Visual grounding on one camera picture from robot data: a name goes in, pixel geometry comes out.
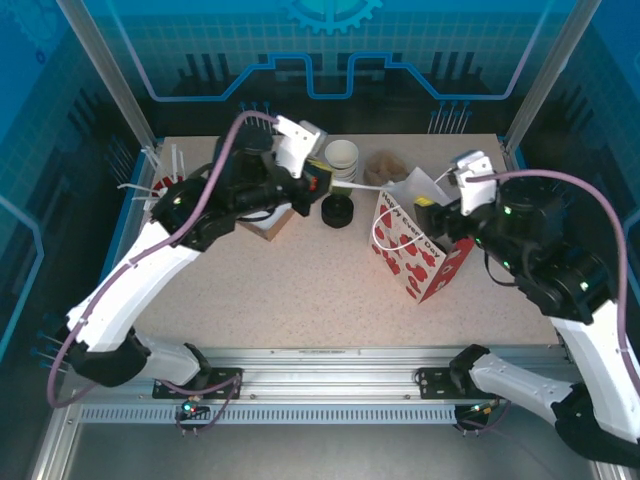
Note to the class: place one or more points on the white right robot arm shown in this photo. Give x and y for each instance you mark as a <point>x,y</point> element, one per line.
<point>590,360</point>

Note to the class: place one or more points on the white red-heart gift bag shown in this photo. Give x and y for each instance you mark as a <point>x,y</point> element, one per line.
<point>405,250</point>

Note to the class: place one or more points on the brown cup sleeves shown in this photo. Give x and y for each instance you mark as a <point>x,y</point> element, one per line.
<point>382,165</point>

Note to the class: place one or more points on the aluminium frame post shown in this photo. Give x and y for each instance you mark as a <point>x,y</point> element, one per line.
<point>121,85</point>
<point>539,85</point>

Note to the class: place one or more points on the black cup lid stack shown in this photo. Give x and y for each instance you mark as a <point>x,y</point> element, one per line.
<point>337,210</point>

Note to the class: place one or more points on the green paper cup stack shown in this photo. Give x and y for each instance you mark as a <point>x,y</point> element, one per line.
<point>342,152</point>

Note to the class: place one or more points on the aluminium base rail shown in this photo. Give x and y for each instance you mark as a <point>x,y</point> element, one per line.
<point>325,372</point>

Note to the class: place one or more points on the white wrapped straw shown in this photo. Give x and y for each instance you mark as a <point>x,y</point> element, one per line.
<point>150,157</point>
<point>135,188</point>
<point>173,157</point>
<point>181,165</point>
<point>142,199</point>

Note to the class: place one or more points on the small LED circuit board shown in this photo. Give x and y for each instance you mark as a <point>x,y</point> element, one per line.
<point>192,409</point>
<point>482,409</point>

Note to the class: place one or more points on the steel front panel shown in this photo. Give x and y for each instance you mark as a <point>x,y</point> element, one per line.
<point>320,450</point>

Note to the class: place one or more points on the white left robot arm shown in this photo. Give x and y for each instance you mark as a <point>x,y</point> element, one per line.
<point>140,280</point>

